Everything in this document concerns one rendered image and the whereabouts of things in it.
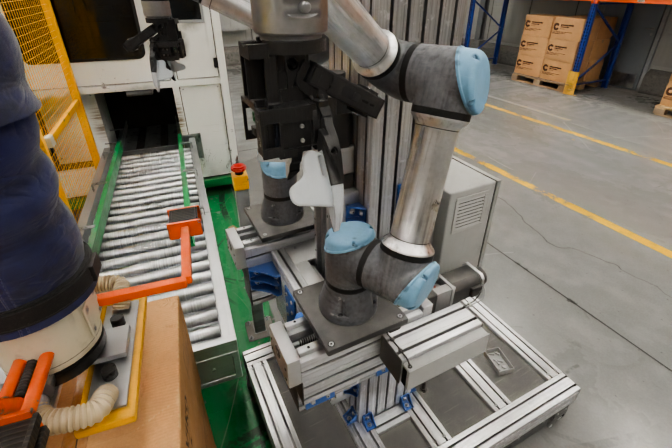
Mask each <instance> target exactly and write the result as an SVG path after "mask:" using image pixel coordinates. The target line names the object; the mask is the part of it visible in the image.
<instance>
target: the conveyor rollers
mask: <svg viewBox="0 0 672 448"><path fill-rule="evenodd" d="M183 149H184V157H185V165H186V169H192V168H193V163H192V158H191V151H190V147H189V148H183ZM186 173H187V181H188V189H189V197H190V206H194V205H199V200H198V194H197V188H196V182H195V176H194V171H188V172H186ZM181 207H184V200H183V189H182V179H181V168H180V158H179V149H174V150H166V151H158V152H150V153H143V154H135V155H127V156H122V158H121V163H120V167H119V171H118V175H117V180H116V184H115V188H114V193H113V197H112V201H111V205H110V210H109V214H108V218H107V223H106V227H105V231H104V235H103V240H102V244H101V248H100V253H99V259H100V262H101V264H102V266H101V270H100V274H99V275H101V276H103V275H106V276H107V275H108V274H109V275H110V276H111V275H115V276H117V275H119V276H120V277H128V278H126V280H128V281H129V282H130V285H131V287H133V286H138V285H142V284H147V283H152V282H156V281H161V280H166V279H171V278H175V277H180V276H181V266H179V265H181V239H175V240H170V238H169V234H168V230H167V226H166V224H169V218H168V214H167V210H169V209H175V208H181ZM201 225H202V220H201ZM202 230H203V225H202ZM194 238H195V246H193V247H191V260H192V274H193V273H197V272H202V271H206V270H210V263H209V261H208V260H207V259H208V253H207V250H206V249H207V248H206V246H207V245H206V243H205V237H204V230H203V234H202V235H197V236H194ZM202 250H203V251H202ZM197 251H198V252H197ZM192 252H193V253H192ZM178 255H179V256H178ZM173 256H174V257H173ZM169 257H170V258H169ZM164 258H165V259H164ZM159 259H160V260H159ZM154 260H156V261H154ZM202 260H205V261H202ZM150 261H151V262H150ZM198 261H200V262H198ZM145 262H146V263H145ZM193 262H196V263H193ZM140 263H141V264H140ZM135 264H137V265H135ZM131 265H132V266H131ZM126 266H127V267H126ZM175 266H178V267H175ZM121 267H123V268H121ZM170 267H173V268H170ZM117 268H118V269H117ZM166 268H169V269H166ZM112 269H113V270H112ZM161 269H164V270H161ZM107 270H108V271H107ZM157 270H159V271H157ZM102 271H104V272H102ZM152 271H155V272H152ZM148 272H150V273H148ZM143 273H146V274H143ZM138 274H141V275H138ZM134 275H137V276H134ZM129 276H132V277H129ZM211 277H212V275H211V273H210V271H206V272H202V273H197V274H193V275H192V278H193V281H192V283H190V284H188V286H193V285H197V284H201V283H205V282H209V281H212V279H211ZM188 286H187V287H188ZM213 289H214V287H213V285H212V283H207V284H203V285H199V286H195V287H190V288H186V289H182V290H178V291H174V292H170V293H165V294H161V295H157V296H153V297H149V298H148V299H147V302H150V301H154V300H159V299H163V298H167V297H172V296H176V295H178V296H179V299H180V301H184V300H188V299H192V298H196V297H200V296H204V295H208V294H212V293H214V291H213ZM215 302H216V299H215V298H214V295H212V296H208V297H204V298H200V299H196V300H192V301H188V302H184V303H181V307H182V311H183V315H185V314H188V313H192V312H196V311H200V310H204V309H208V308H212V307H216V303H215ZM184 318H185V322H186V326H187V329H190V328H194V327H197V326H201V325H205V324H208V323H212V322H216V321H218V313H217V310H216V309H214V310H210V311H207V312H203V313H199V314H195V315H191V316H187V317H184ZM220 332H221V329H220V328H219V325H218V324H217V325H214V326H210V327H206V328H203V329H199V330H195V331H192V332H188V334H189V338H190V341H191V345H193V344H197V343H200V342H204V341H207V340H211V339H214V338H218V337H220V336H221V333H220Z"/></svg>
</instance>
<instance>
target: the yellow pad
mask: <svg viewBox="0 0 672 448"><path fill-rule="evenodd" d="M147 299H148V298H147V296H146V297H142V298H137V299H132V300H131V302H130V304H131V306H130V308H129V309H118V310H112V309H113V308H112V305H113V304H110V305H105V306H102V311H101V315H100V318H101V321H102V324H103V326H104V328H105V330H106V329H110V328H114V327H118V326H123V325H127V324H130V327H131V332H130V339H129V347H128V355H127V356H126V357H122V358H118V359H114V360H110V361H106V362H102V363H99V364H95V365H91V366H90V367H89V368H88V373H87V377H86V381H85V386H84V390H83V395H82V399H81V404H80V406H81V405H82V404H83V403H85V404H86V403H87V402H89V400H90V398H91V396H92V395H93V393H94V391H95V390H96V389H97V388H99V387H100V386H102V385H105V384H113V385H115V386H116V387H117V388H118V390H119V395H118V399H117V400H116V402H115V403H114V406H113V408H112V409H111V412H110V414H109V415H107V416H105V417H104V418H103V420H102V421H101V422H100V423H95V424H94V425H93V426H92V427H90V426H87V427H86V428H85V429H84V430H83V429H82V428H80V429H79V430H78V431H75V430H74V436H75V437H76V439H80V438H84V437H87V436H90V435H93V434H97V433H100V432H103V431H106V430H110V429H113V428H116V427H119V426H123V425H126V424H129V423H132V422H135V421H136V420H137V412H138V401H139V389H140V378H141V367H142V356H143V344H144V333H145V322H146V310H147Z"/></svg>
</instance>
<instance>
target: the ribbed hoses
mask: <svg viewBox="0 0 672 448"><path fill-rule="evenodd" d="M128 287H131V285H130V282H129V281H128V280H126V278H125V277H120V276H119V275H117V276H115V275H111V276H110V275H109V274H108V275H107V276H106V275H103V276H101V275H99V277H98V282H97V285H96V287H95V289H94V290H95V292H96V293H98V292H101V291H103V292H104V291H106V292H108V291H114V290H119V289H124V288H128ZM130 302H131V300H128V301H123V302H119V303H114V304H113V305H112V308H113V309H112V310H118V309H129V308H130V306H131V304H130ZM118 395H119V390H118V388H117V387H116V386H115V385H113V384H105V385H102V386H100V387H99V388H97V389H96V390H95V391H94V393H93V395H92V396H91V398H90V400H89V402H87V403H86V404H85V403H83V404H82V405H81V406H80V404H77V405H76V407H75V406H71V407H70V408H69V407H65V408H63V407H62V408H56V409H55V408H53V407H52V406H51V404H50V405H41V406H38V408H37V411H36V412H39V414H40V415H41V417H42V423H43V425H47V427H48V428H49V430H50V434H49V436H54V435H55V434H56V435H60V434H61V433H62V434H66V433H67V432H69V433H71V432H73V431H74V430H75V431H78V430H79V429H80V428H82V429H83V430H84V429H85V428H86V427H87V426H90V427H92V426H93V425H94V424H95V423H100V422H101V421H102V420H103V418H104V417H105V416H107V415H109V414H110V412H111V409H112V408H113V406H114V403H115V402H116V400H117V399H118Z"/></svg>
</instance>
